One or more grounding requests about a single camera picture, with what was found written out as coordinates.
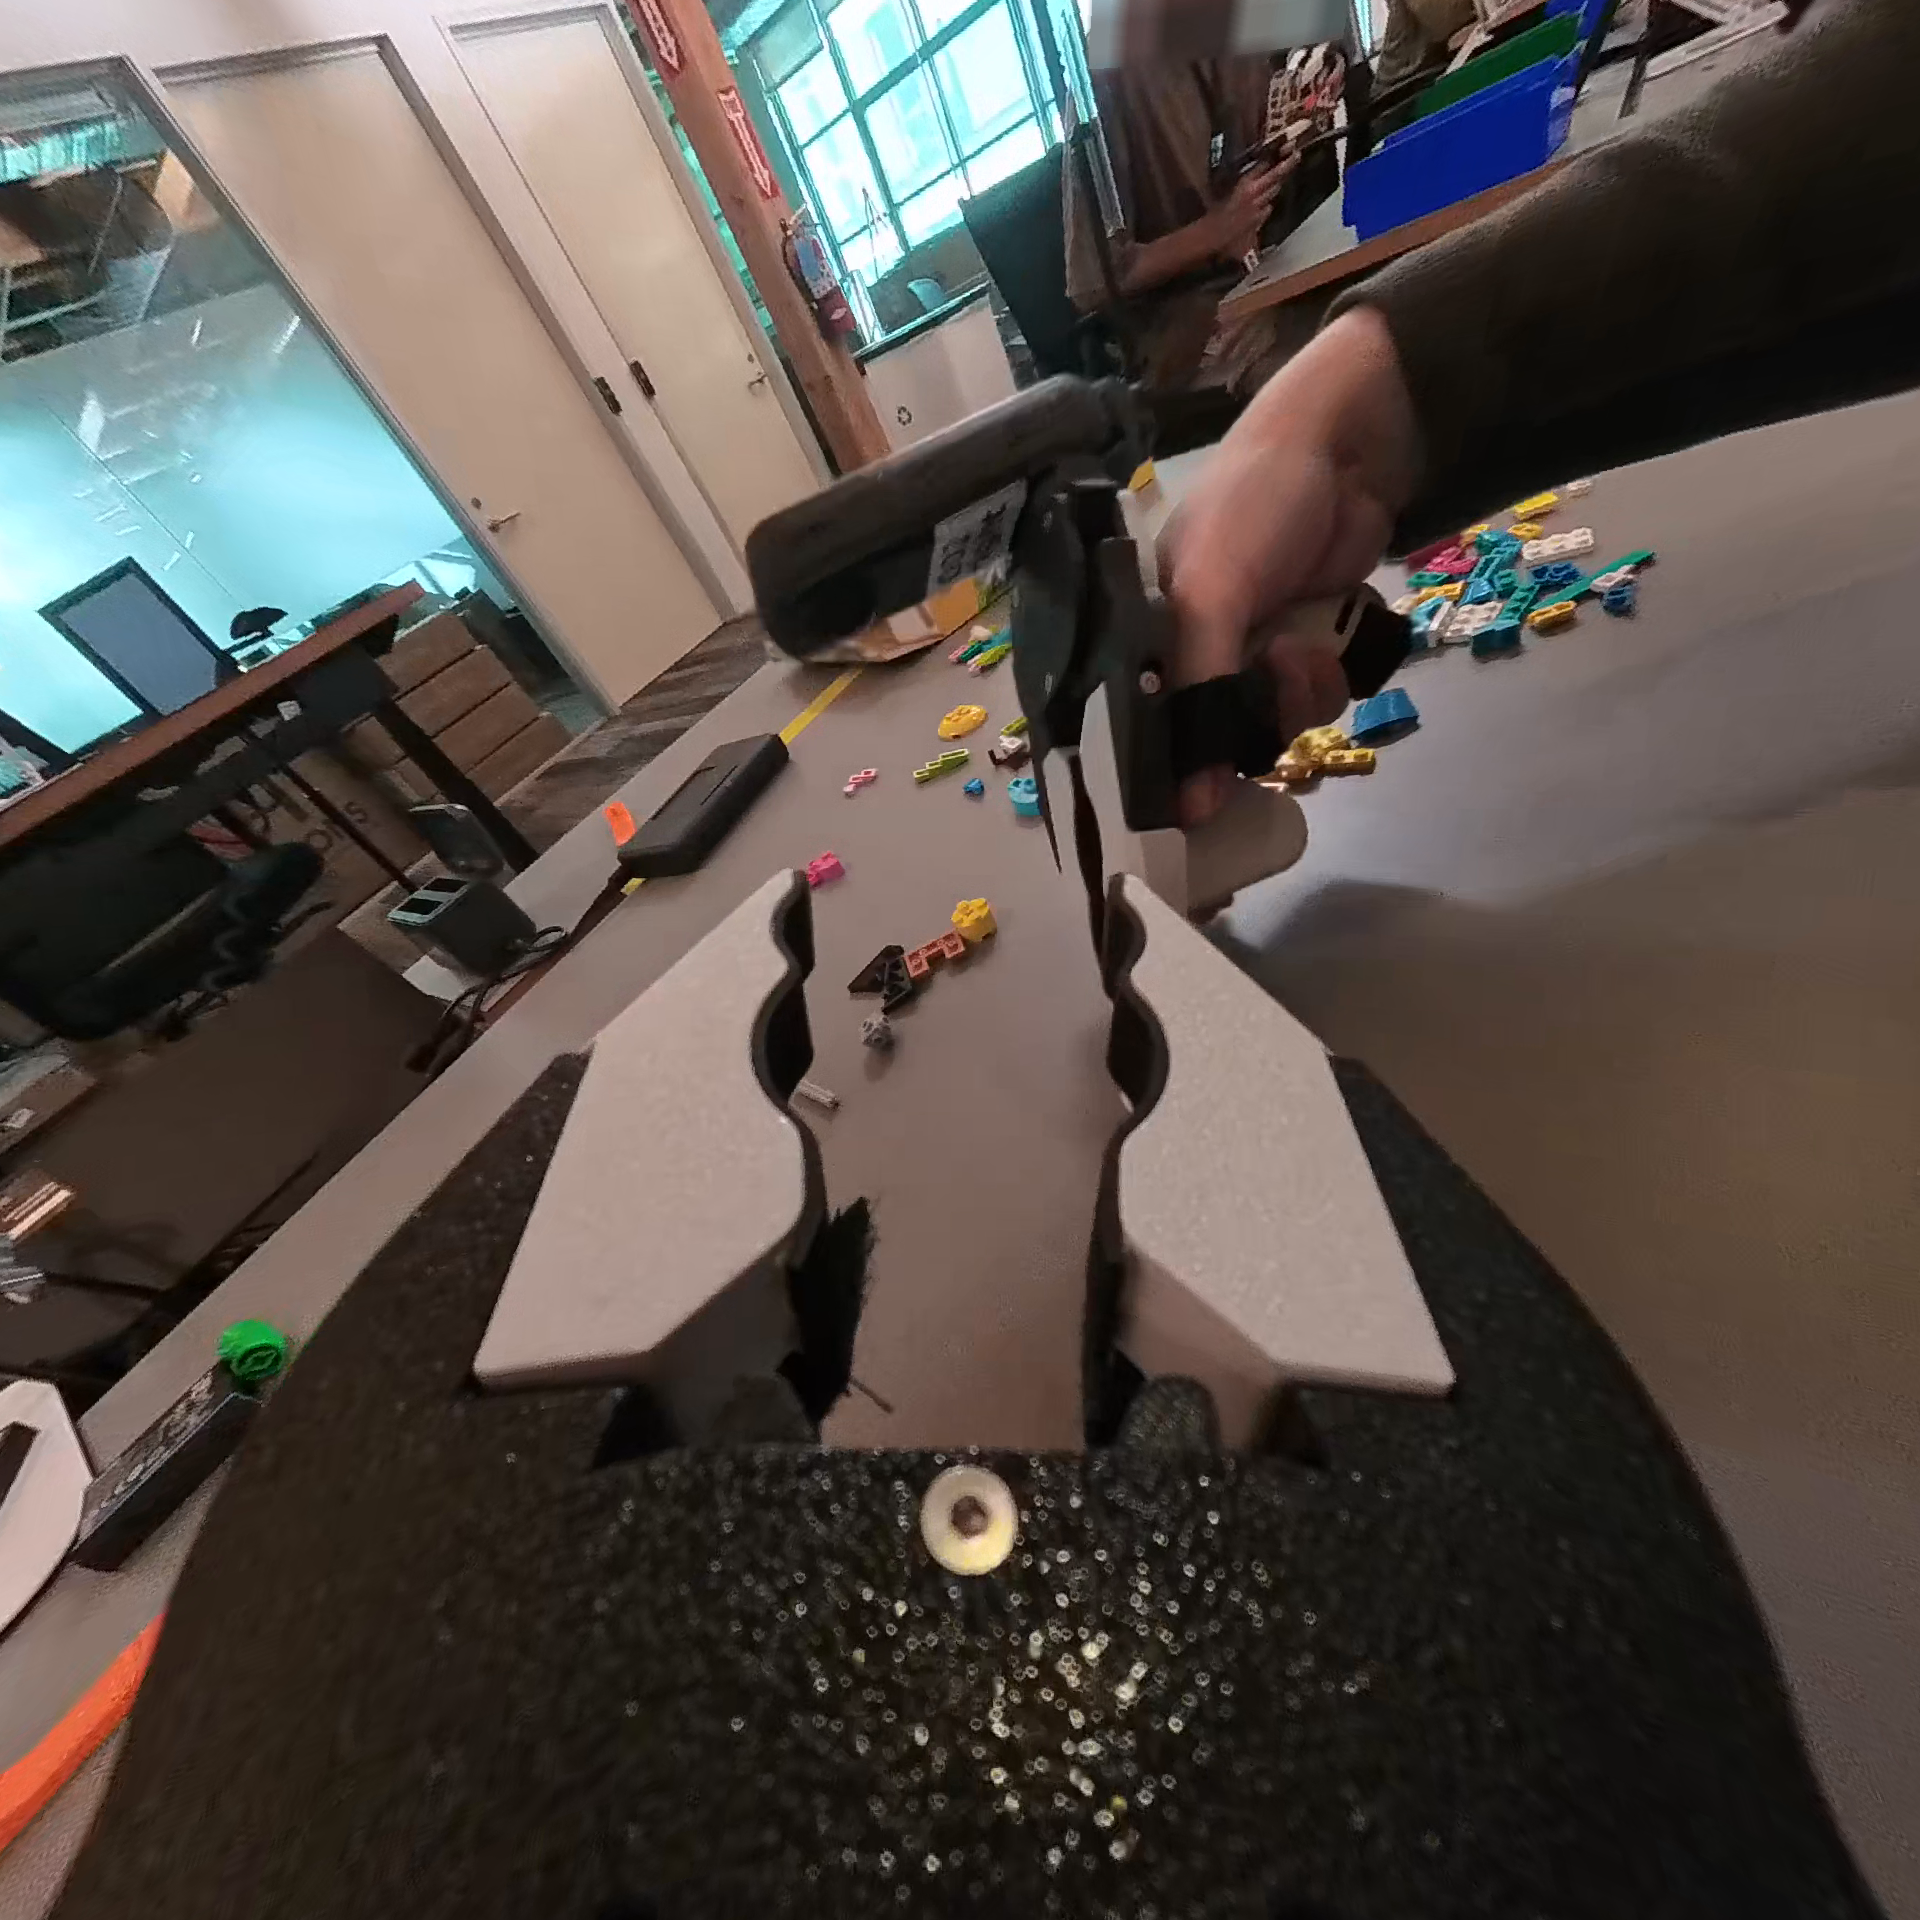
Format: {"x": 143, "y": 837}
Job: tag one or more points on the orange brick separator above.
{"x": 66, "y": 1723}

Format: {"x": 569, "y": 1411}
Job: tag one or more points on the white recycling bin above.
{"x": 953, "y": 376}

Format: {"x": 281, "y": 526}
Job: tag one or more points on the black device with teal screen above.
{"x": 458, "y": 915}

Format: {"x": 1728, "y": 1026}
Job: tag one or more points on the salmon L-shaped plate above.
{"x": 938, "y": 953}

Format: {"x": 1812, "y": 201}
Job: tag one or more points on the yellow dome brick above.
{"x": 964, "y": 723}

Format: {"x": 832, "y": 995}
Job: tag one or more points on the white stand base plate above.
{"x": 53, "y": 1530}

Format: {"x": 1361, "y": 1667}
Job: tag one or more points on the black office chair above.
{"x": 1027, "y": 253}
{"x": 164, "y": 931}

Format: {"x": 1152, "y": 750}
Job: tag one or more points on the red white sign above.
{"x": 745, "y": 142}

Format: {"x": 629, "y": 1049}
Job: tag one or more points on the red fire extinguisher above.
{"x": 815, "y": 270}

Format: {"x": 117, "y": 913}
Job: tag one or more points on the grey desk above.
{"x": 1575, "y": 974}

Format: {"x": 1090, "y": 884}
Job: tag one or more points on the large paned window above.
{"x": 901, "y": 120}

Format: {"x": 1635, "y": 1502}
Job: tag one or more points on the pile of colourful bricks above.
{"x": 1499, "y": 586}

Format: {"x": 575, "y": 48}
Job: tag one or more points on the black wedge plate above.
{"x": 874, "y": 972}

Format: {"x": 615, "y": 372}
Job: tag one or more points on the green curved tube brick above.
{"x": 251, "y": 1346}

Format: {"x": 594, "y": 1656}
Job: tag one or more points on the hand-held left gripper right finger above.
{"x": 1276, "y": 1214}

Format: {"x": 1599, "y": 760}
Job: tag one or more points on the wooden support column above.
{"x": 763, "y": 224}

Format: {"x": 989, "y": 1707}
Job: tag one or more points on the wooden edged work table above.
{"x": 1348, "y": 253}

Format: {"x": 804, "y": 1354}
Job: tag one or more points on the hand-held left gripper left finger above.
{"x": 661, "y": 1200}

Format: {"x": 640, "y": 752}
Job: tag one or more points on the person's right hand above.
{"x": 1289, "y": 481}

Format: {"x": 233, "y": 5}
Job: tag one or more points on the blue storage bin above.
{"x": 1464, "y": 164}

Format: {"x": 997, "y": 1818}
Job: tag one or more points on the small black box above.
{"x": 149, "y": 1477}

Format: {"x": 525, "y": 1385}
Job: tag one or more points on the dark brown white brick assembly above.
{"x": 1012, "y": 744}

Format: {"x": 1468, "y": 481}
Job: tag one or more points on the green storage bin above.
{"x": 1492, "y": 60}

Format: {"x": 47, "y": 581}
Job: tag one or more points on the white door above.
{"x": 451, "y": 376}
{"x": 661, "y": 270}

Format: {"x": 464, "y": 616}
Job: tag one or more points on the blue curved slope brick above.
{"x": 1383, "y": 714}

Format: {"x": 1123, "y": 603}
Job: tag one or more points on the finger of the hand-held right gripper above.
{"x": 1060, "y": 795}
{"x": 1103, "y": 780}

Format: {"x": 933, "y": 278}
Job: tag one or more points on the black rectangular case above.
{"x": 697, "y": 802}

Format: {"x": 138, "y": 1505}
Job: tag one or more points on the lime green stepped plate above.
{"x": 941, "y": 764}

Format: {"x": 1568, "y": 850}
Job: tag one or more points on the stack of cardboard boxes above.
{"x": 464, "y": 704}

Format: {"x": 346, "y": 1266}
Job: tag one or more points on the yellow round brick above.
{"x": 975, "y": 917}

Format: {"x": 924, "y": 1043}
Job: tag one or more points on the brown side table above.
{"x": 225, "y": 698}

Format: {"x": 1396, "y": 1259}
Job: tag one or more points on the dark computer monitor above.
{"x": 143, "y": 637}

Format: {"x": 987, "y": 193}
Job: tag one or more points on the person's right forearm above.
{"x": 1651, "y": 300}

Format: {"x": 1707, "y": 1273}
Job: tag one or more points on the yellow hinge plate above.
{"x": 1329, "y": 750}

